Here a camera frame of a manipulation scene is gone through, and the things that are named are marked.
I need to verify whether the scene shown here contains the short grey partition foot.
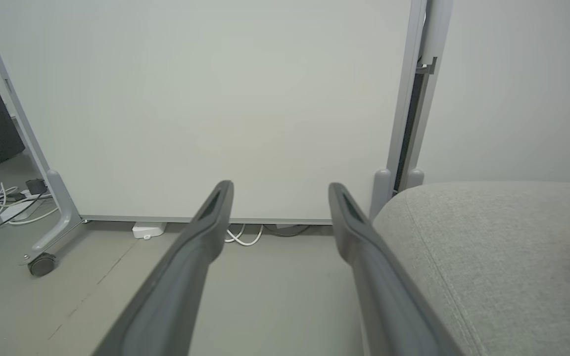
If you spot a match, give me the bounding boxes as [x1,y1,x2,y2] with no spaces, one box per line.
[406,168,426,191]
[369,168,394,222]

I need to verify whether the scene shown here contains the thin black cable under partition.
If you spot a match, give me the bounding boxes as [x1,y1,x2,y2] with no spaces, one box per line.
[263,224,312,238]

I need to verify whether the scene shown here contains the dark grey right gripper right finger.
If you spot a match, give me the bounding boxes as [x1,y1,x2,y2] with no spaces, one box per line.
[328,182,464,356]

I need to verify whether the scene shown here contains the narrow white grey-framed partition panel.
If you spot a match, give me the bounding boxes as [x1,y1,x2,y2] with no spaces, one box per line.
[400,0,570,191]

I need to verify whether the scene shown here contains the looped white cable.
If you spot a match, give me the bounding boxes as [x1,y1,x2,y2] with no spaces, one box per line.
[224,223,265,247]

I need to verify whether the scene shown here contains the wide white grey-framed partition panel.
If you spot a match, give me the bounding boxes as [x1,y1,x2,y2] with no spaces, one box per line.
[0,0,429,226]

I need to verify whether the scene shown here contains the long black cable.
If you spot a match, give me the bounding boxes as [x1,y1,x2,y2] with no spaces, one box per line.
[0,190,49,237]

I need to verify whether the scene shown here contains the black caster wheel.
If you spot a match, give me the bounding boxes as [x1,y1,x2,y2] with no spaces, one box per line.
[27,252,58,277]

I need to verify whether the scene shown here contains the grey fabric sofa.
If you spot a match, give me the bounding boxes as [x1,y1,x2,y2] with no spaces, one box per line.
[371,180,570,356]

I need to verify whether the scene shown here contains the black power plug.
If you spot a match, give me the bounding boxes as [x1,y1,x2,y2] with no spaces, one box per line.
[25,178,48,196]

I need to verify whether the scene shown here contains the white cables and power strip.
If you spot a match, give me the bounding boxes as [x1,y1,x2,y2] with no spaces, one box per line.
[0,182,61,226]

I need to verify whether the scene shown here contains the long grey partition foot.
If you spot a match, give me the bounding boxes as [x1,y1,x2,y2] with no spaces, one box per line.
[20,170,87,265]

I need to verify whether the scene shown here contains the white power adapter box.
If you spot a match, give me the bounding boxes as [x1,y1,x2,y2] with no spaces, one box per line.
[132,222,168,240]

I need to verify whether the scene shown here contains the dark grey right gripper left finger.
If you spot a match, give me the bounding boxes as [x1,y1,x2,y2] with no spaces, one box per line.
[91,180,235,356]

